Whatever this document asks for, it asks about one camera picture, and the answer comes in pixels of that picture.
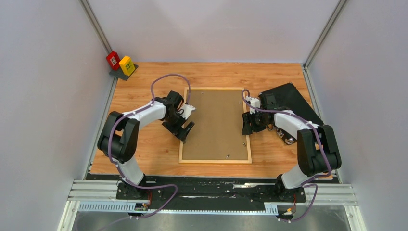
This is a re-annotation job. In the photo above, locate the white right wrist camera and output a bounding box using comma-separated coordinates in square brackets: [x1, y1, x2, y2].
[246, 96, 260, 114]

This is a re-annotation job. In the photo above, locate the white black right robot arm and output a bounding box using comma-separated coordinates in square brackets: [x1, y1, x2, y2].
[242, 95, 342, 201]

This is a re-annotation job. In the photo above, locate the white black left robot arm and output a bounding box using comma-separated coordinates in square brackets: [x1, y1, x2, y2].
[97, 91, 196, 199]

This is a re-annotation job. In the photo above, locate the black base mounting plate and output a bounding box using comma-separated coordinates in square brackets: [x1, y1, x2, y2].
[86, 173, 340, 212]

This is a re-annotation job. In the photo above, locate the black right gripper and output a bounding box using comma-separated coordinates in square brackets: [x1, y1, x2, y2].
[242, 109, 269, 135]

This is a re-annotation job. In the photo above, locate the grey toy base plate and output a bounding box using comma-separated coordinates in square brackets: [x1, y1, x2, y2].
[109, 64, 139, 81]

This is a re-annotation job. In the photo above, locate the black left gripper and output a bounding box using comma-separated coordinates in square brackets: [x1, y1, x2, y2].
[163, 110, 194, 142]

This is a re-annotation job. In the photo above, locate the brown cardboard backing sheet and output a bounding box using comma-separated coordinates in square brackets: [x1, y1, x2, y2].
[182, 90, 249, 161]

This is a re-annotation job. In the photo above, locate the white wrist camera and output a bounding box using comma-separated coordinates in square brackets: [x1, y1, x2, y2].
[246, 96, 260, 114]
[178, 104, 196, 120]

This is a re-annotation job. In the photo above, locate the black ribbed frame backing board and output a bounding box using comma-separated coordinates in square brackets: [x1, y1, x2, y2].
[258, 83, 323, 145]

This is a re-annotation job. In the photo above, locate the yellow toy house block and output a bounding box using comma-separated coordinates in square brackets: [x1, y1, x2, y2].
[119, 55, 136, 77]

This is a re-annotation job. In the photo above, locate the aluminium rail right table edge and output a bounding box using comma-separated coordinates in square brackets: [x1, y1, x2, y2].
[302, 65, 343, 184]

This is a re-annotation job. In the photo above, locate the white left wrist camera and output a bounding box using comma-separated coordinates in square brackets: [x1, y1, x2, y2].
[178, 104, 196, 120]

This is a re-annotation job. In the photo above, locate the aluminium front rail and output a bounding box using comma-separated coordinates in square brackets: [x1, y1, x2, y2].
[59, 175, 366, 231]

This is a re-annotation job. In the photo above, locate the red toy house block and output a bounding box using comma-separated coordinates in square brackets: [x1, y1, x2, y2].
[105, 51, 121, 71]

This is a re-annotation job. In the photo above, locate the light wooden picture frame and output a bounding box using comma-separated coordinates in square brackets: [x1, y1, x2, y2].
[178, 87, 253, 165]

